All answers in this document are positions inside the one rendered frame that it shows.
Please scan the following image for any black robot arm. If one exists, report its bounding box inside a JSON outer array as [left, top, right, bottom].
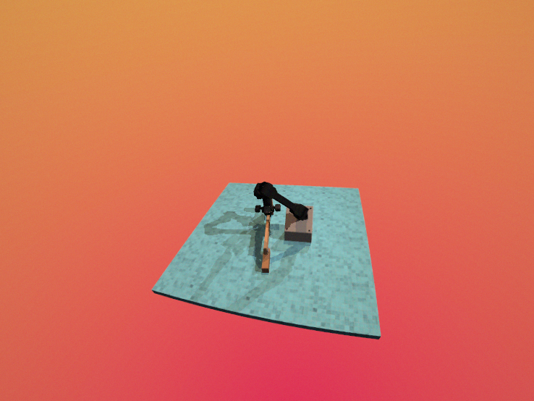
[[253, 182, 309, 221]]

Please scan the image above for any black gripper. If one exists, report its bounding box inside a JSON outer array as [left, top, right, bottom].
[[255, 201, 281, 213]]

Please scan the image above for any dark brown bar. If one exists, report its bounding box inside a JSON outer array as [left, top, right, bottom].
[[263, 215, 271, 255]]

